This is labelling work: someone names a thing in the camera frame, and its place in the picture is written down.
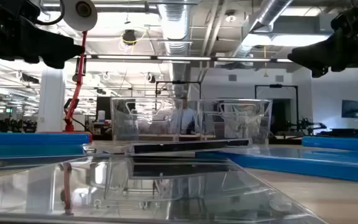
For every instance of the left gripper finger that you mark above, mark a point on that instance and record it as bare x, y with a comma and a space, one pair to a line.
57, 46
56, 64

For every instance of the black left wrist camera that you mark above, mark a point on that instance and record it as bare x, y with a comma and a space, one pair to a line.
23, 7

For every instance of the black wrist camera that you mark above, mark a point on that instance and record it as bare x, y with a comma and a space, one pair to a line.
350, 20
23, 7

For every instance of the white pillar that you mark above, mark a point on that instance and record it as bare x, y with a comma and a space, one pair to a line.
51, 102

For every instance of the dark wall monitor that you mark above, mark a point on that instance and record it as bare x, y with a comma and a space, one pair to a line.
350, 109

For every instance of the person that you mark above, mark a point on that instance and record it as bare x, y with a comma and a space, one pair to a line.
187, 119

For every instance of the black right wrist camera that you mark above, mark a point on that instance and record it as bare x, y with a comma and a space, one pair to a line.
350, 20

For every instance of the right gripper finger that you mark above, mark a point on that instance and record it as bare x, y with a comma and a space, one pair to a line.
315, 56
319, 72

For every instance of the black jewel case clear lid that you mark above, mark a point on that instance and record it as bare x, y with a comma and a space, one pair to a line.
166, 199
191, 147

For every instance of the clear plastic bin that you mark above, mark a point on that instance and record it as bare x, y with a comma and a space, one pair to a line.
235, 124
145, 124

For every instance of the red desk lamp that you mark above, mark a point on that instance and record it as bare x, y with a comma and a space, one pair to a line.
73, 18

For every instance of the blue jewel case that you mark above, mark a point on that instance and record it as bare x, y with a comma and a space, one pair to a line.
26, 139
346, 143
291, 169
26, 151

